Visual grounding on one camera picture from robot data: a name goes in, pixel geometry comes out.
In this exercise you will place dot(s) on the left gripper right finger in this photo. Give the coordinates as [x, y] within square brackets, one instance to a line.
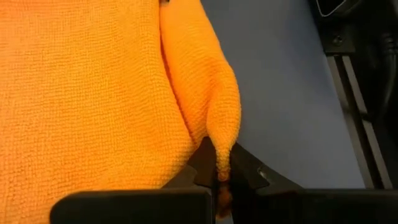
[295, 207]

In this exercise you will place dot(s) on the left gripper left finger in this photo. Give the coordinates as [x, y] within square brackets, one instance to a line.
[140, 207]

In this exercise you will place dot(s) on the orange microfibre towel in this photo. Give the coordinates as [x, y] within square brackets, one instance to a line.
[93, 93]

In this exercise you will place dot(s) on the blue-grey table mat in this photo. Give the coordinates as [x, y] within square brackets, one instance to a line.
[280, 93]

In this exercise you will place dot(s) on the black white-rimmed device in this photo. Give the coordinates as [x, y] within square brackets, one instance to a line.
[331, 6]

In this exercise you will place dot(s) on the black table frame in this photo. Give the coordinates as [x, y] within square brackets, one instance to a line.
[348, 99]

